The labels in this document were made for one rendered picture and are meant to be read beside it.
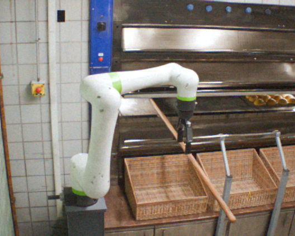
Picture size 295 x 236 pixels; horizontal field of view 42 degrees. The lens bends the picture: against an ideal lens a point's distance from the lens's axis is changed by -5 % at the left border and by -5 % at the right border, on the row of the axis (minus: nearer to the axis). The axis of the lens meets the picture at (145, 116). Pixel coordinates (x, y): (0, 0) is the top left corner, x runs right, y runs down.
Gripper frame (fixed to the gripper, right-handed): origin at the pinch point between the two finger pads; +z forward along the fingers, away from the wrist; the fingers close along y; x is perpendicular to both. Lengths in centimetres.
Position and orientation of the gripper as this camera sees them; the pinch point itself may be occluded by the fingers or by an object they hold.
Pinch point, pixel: (184, 145)
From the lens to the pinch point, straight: 205.4
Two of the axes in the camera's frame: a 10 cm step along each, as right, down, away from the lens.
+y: 2.1, 3.8, -9.0
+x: 9.8, -0.7, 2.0
